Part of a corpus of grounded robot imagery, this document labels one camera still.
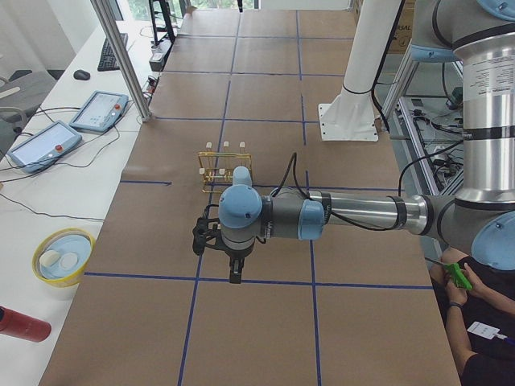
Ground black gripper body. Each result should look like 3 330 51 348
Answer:
225 245 253 284

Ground light blue plastic cup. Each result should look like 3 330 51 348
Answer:
232 166 253 187

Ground yellow bowl with blue plate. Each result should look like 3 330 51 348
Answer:
31 228 96 288

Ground upper teach pendant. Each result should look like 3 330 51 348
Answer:
69 90 129 133

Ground teach pendant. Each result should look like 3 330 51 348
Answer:
7 121 82 174
69 90 129 133

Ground lower teach pendant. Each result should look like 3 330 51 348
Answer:
7 121 82 174

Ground green handheld tool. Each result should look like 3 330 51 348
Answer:
443 263 473 290

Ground red cylinder bottle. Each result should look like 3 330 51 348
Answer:
1 306 52 343

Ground black keyboard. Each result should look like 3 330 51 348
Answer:
97 38 119 72

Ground black computer mouse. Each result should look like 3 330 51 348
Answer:
73 69 91 81

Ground seated person in black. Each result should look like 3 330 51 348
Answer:
429 247 514 385

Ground cardboard box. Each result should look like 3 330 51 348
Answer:
352 0 415 55

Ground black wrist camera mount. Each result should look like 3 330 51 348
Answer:
192 217 225 256

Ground gold wire cup holder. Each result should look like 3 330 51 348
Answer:
198 141 252 194

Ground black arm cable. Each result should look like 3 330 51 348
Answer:
277 138 464 231

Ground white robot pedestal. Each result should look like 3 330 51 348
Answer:
319 0 403 142

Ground aluminium frame post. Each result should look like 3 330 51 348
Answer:
91 0 152 122

